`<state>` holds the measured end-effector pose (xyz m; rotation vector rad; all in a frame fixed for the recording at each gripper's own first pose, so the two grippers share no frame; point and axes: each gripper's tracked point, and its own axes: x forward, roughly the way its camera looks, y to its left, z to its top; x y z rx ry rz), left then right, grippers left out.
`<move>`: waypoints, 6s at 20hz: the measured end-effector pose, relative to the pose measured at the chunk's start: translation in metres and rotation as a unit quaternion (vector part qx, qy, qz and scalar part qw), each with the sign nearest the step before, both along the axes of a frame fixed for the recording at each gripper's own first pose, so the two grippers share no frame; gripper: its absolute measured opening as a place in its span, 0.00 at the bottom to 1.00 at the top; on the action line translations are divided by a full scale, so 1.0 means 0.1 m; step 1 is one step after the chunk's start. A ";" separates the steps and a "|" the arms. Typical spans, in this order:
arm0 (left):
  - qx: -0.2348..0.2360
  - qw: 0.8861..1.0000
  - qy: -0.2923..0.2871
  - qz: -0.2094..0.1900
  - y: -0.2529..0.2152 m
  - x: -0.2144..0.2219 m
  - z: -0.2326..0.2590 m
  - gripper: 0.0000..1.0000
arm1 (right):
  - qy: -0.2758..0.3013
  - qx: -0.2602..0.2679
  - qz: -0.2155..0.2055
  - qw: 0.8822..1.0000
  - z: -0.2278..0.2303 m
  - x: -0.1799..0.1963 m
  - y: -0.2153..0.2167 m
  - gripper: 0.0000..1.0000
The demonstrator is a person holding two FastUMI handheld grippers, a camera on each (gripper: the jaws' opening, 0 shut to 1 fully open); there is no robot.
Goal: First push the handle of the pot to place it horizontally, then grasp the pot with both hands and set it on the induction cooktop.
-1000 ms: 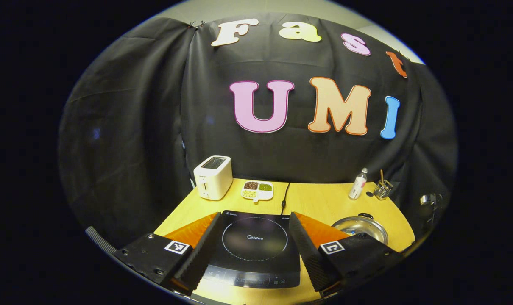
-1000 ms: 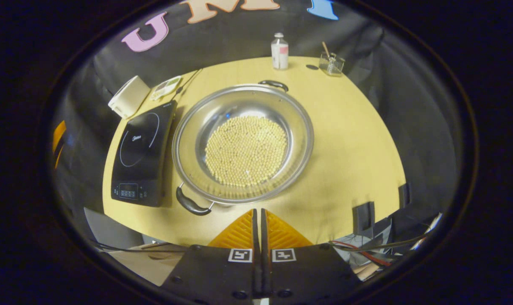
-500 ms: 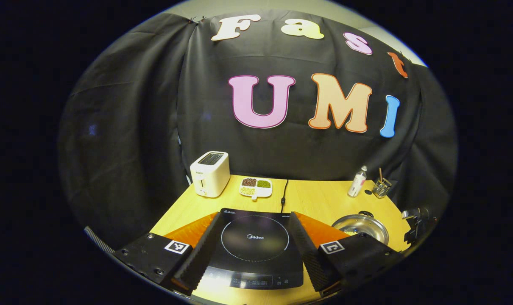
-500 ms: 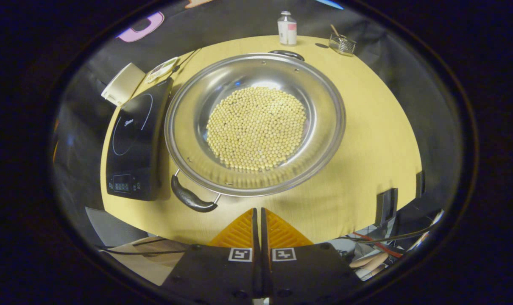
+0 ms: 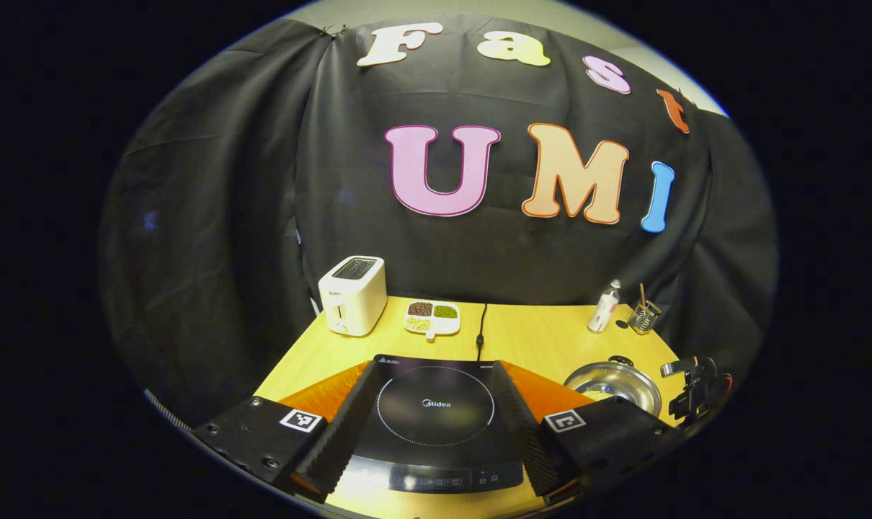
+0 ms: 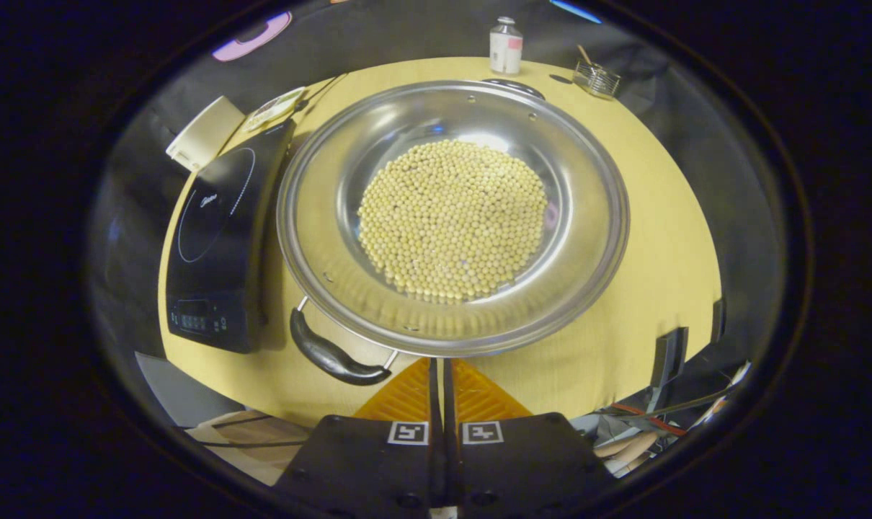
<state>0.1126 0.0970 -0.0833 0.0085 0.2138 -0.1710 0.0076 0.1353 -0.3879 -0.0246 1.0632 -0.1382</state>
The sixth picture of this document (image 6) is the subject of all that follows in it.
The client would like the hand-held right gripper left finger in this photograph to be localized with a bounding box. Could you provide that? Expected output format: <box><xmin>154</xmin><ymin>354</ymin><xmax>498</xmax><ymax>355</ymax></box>
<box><xmin>273</xmin><ymin>358</ymin><xmax>445</xmax><ymax>510</ymax></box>

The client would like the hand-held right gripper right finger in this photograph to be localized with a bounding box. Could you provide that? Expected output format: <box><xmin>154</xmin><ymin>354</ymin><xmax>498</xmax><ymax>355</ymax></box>
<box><xmin>445</xmin><ymin>358</ymin><xmax>618</xmax><ymax>510</ymax></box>

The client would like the stainless steel pot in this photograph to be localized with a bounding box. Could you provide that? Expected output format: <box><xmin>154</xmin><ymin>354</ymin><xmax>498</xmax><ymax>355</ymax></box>
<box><xmin>275</xmin><ymin>78</ymin><xmax>632</xmax><ymax>387</ymax></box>

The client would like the black induction cooktop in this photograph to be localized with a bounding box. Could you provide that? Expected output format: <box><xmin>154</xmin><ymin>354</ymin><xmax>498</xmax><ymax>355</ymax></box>
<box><xmin>164</xmin><ymin>118</ymin><xmax>297</xmax><ymax>355</ymax></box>

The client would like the pile of yellow beans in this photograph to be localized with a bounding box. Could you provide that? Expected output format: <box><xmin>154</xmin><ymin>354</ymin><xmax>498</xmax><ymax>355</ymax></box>
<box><xmin>356</xmin><ymin>138</ymin><xmax>551</xmax><ymax>303</ymax></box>

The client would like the white divided grain tray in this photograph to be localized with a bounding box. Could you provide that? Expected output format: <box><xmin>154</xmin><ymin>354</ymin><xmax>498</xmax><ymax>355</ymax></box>
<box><xmin>242</xmin><ymin>86</ymin><xmax>309</xmax><ymax>133</ymax></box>

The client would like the white toaster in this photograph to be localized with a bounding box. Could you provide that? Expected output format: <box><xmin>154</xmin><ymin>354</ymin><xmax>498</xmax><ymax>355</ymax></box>
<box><xmin>165</xmin><ymin>95</ymin><xmax>246</xmax><ymax>173</ymax></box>

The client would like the clear ribbed utensil holder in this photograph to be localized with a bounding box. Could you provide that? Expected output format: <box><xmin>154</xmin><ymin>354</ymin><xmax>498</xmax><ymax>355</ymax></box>
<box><xmin>572</xmin><ymin>59</ymin><xmax>623</xmax><ymax>100</ymax></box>

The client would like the clear bottle pink label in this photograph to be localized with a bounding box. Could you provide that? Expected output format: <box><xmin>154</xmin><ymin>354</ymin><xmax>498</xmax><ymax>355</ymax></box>
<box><xmin>489</xmin><ymin>16</ymin><xmax>525</xmax><ymax>76</ymax></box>

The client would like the black backdrop cloth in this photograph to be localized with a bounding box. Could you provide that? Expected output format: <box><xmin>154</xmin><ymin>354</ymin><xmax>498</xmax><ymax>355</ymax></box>
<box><xmin>89</xmin><ymin>0</ymin><xmax>788</xmax><ymax>365</ymax></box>

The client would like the red cable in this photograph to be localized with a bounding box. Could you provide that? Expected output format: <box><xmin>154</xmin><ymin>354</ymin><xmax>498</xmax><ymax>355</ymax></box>
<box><xmin>608</xmin><ymin>402</ymin><xmax>689</xmax><ymax>436</ymax></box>

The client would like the black power cable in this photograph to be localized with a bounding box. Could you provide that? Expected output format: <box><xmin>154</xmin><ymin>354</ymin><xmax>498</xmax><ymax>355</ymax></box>
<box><xmin>295</xmin><ymin>72</ymin><xmax>348</xmax><ymax>115</ymax></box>

